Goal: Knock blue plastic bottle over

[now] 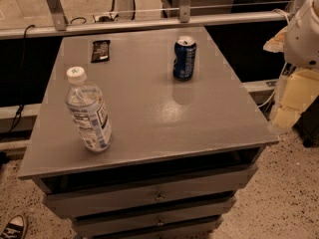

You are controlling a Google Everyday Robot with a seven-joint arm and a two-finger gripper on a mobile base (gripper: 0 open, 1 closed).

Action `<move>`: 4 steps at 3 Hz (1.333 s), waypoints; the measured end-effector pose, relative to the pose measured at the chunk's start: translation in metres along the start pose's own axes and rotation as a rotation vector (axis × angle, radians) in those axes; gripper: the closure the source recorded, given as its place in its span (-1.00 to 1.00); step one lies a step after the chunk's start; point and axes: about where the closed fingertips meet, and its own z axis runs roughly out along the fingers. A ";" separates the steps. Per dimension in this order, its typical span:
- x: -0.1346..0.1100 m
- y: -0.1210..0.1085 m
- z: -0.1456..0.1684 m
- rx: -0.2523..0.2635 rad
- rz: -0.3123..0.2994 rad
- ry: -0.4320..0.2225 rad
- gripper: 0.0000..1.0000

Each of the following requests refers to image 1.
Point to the blue soda can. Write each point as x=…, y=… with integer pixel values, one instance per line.
x=183, y=65

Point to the black white sneaker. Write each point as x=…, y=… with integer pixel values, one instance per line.
x=16, y=228

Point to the grey metal railing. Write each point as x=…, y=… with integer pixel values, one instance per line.
x=42, y=18

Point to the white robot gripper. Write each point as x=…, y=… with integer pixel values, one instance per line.
x=303, y=40

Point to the grey drawer cabinet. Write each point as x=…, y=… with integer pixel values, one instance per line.
x=179, y=150

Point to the black snack packet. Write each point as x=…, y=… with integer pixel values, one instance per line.
x=101, y=51

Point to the clear plastic water bottle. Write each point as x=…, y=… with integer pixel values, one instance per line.
x=88, y=110

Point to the white power strip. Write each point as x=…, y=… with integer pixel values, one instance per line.
x=104, y=18

